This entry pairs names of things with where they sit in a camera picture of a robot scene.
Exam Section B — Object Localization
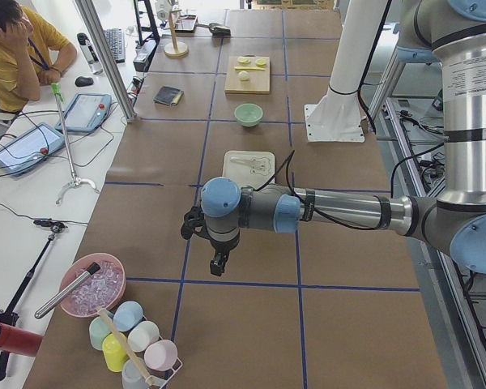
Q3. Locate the yellow cup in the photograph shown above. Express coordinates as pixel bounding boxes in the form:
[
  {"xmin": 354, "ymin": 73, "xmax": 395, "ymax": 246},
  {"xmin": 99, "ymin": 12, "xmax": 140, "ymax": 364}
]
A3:
[{"xmin": 102, "ymin": 333, "xmax": 129, "ymax": 373}]

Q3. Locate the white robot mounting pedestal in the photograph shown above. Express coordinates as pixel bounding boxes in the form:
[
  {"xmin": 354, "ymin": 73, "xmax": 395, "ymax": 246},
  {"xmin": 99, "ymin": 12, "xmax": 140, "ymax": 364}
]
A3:
[{"xmin": 305, "ymin": 0, "xmax": 390, "ymax": 143}]

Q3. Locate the wooden rack stick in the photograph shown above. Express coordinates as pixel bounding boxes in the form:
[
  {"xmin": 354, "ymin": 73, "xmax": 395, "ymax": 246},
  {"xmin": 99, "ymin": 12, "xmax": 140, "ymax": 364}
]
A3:
[{"xmin": 97, "ymin": 308, "xmax": 156, "ymax": 387}]

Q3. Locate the green ceramic bowl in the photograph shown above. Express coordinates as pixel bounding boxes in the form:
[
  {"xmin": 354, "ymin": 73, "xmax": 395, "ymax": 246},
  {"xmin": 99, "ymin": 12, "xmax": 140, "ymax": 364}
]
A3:
[{"xmin": 234, "ymin": 103, "xmax": 263, "ymax": 127}]

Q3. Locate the wooden cutting board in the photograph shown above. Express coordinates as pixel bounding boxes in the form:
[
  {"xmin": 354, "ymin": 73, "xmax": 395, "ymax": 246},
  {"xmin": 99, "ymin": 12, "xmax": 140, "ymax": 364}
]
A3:
[{"xmin": 224, "ymin": 56, "xmax": 271, "ymax": 94}]

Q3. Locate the black keyboard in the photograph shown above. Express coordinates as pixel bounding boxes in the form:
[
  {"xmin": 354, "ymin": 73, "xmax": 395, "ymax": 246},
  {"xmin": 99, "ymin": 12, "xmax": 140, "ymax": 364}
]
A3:
[{"xmin": 104, "ymin": 28, "xmax": 126, "ymax": 63}]

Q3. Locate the red cylinder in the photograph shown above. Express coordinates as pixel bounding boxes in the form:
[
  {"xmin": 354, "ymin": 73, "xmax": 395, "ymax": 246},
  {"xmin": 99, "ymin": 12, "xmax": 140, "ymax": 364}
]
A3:
[{"xmin": 0, "ymin": 323, "xmax": 43, "ymax": 357}]

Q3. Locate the steel cylinder tool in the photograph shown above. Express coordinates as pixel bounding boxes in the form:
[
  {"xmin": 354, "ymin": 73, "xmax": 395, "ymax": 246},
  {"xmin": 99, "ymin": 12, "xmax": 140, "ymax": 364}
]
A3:
[{"xmin": 34, "ymin": 262, "xmax": 100, "ymax": 319}]

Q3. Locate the black tripod pole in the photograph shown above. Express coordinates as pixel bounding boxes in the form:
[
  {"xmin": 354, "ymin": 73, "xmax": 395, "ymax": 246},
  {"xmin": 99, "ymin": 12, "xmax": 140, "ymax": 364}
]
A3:
[{"xmin": 0, "ymin": 219, "xmax": 66, "ymax": 381}]

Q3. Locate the reacher grabber tool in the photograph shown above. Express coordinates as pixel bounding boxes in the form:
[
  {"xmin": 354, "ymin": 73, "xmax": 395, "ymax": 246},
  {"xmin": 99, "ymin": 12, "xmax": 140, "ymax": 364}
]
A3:
[{"xmin": 51, "ymin": 83, "xmax": 100, "ymax": 205}]

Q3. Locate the white bear tray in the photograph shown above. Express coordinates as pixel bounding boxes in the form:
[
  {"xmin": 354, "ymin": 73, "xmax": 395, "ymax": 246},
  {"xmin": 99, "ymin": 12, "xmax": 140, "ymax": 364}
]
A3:
[{"xmin": 222, "ymin": 150, "xmax": 275, "ymax": 189}]

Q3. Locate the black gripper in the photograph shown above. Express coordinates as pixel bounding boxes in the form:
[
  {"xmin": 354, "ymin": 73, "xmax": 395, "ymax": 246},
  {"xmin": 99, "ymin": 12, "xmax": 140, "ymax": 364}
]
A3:
[{"xmin": 209, "ymin": 234, "xmax": 240, "ymax": 276}]

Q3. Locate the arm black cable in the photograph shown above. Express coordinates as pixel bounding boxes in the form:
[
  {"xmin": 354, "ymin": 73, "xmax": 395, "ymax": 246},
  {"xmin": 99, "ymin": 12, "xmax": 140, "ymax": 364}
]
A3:
[{"xmin": 254, "ymin": 149, "xmax": 394, "ymax": 231}]

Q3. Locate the water bottle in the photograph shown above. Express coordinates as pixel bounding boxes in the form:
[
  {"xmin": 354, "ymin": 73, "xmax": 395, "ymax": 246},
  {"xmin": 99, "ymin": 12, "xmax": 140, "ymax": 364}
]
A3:
[{"xmin": 77, "ymin": 32, "xmax": 103, "ymax": 75}]

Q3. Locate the green cup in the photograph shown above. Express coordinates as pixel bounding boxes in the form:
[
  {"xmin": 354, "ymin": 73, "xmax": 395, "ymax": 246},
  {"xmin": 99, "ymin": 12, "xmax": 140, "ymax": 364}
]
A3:
[{"xmin": 88, "ymin": 317, "xmax": 111, "ymax": 351}]

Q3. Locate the blue cup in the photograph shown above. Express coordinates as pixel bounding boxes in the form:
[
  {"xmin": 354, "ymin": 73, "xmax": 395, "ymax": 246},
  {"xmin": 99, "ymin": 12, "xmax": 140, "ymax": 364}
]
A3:
[{"xmin": 113, "ymin": 301, "xmax": 143, "ymax": 332}]

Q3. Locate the pink cup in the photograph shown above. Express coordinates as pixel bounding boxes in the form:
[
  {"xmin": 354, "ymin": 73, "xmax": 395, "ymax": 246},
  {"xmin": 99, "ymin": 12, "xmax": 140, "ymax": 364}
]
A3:
[{"xmin": 144, "ymin": 340, "xmax": 178, "ymax": 371}]

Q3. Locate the black computer mouse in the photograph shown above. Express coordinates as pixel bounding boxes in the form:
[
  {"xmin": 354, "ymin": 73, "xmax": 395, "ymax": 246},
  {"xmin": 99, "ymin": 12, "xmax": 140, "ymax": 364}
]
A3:
[{"xmin": 75, "ymin": 76, "xmax": 94, "ymax": 88}]

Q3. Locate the aluminium frame post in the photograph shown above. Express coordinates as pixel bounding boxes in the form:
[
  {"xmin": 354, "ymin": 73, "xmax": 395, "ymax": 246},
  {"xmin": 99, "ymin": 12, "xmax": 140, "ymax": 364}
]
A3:
[{"xmin": 75, "ymin": 0, "xmax": 136, "ymax": 123}]

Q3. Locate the metal scoop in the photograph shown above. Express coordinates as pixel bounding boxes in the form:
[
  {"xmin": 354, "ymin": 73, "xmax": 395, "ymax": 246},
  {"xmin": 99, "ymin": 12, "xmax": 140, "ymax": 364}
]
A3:
[{"xmin": 195, "ymin": 23, "xmax": 231, "ymax": 37}]

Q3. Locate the near teach pendant tablet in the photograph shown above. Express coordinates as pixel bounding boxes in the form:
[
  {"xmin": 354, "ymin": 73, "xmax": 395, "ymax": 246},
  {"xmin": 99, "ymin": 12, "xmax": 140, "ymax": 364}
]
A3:
[{"xmin": 0, "ymin": 122, "xmax": 64, "ymax": 176}]

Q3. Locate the person in yellow shirt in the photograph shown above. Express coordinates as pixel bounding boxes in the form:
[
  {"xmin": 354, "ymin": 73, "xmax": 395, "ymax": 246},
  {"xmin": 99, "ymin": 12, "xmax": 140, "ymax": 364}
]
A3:
[{"xmin": 0, "ymin": 1, "xmax": 77, "ymax": 113}]

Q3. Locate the wooden stand with base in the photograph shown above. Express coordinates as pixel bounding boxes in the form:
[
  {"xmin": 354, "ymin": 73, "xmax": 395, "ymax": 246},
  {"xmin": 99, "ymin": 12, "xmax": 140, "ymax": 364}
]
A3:
[{"xmin": 164, "ymin": 10, "xmax": 189, "ymax": 58}]

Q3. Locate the pink bowl with ice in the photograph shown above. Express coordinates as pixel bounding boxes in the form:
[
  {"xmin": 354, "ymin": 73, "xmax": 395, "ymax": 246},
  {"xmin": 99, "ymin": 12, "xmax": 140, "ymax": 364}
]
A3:
[{"xmin": 60, "ymin": 253, "xmax": 126, "ymax": 318}]

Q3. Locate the grey cup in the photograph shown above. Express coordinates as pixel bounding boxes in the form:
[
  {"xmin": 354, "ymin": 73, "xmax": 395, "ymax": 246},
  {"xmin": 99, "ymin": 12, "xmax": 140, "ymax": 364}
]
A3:
[{"xmin": 121, "ymin": 360, "xmax": 148, "ymax": 389}]

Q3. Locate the far teach pendant tablet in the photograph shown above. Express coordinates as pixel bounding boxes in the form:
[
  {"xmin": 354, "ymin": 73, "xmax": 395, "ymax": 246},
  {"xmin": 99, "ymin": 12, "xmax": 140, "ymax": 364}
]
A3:
[{"xmin": 64, "ymin": 92, "xmax": 112, "ymax": 133}]

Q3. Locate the grey folded cloth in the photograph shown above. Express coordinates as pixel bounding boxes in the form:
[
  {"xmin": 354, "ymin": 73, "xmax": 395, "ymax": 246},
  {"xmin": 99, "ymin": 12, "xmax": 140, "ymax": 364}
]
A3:
[{"xmin": 153, "ymin": 86, "xmax": 183, "ymax": 106}]

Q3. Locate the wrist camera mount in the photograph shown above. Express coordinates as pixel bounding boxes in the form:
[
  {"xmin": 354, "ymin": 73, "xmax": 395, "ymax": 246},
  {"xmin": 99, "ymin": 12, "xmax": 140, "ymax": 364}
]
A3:
[{"xmin": 181, "ymin": 206, "xmax": 209, "ymax": 240}]

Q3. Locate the teach pendant tablet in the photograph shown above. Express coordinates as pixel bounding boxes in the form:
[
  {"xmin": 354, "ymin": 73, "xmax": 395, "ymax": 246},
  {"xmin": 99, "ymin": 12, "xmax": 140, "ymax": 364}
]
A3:
[
  {"xmin": 64, "ymin": 92, "xmax": 112, "ymax": 133},
  {"xmin": 0, "ymin": 122, "xmax": 64, "ymax": 176}
]

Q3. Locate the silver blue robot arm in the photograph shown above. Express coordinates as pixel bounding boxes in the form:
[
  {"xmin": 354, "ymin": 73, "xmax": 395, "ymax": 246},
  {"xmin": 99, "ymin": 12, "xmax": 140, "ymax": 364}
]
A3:
[{"xmin": 200, "ymin": 1, "xmax": 486, "ymax": 276}]

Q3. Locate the white cup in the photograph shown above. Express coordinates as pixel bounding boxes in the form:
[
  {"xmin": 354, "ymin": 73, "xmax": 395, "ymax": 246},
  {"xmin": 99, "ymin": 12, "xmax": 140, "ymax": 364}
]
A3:
[{"xmin": 128, "ymin": 320, "xmax": 160, "ymax": 353}]

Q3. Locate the yellow plastic knife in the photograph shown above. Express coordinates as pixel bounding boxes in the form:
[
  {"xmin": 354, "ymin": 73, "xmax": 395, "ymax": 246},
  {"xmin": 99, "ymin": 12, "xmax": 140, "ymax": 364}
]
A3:
[{"xmin": 233, "ymin": 66, "xmax": 266, "ymax": 71}]

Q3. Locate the black tray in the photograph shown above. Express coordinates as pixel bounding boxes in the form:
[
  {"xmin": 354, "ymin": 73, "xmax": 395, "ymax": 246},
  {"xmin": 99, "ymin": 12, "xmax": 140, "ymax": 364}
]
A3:
[{"xmin": 174, "ymin": 15, "xmax": 198, "ymax": 33}]

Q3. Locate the white wire cup rack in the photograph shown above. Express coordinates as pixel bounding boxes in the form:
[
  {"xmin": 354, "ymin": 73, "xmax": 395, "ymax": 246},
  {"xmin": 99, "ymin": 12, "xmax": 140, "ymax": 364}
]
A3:
[{"xmin": 89, "ymin": 307, "xmax": 184, "ymax": 389}]

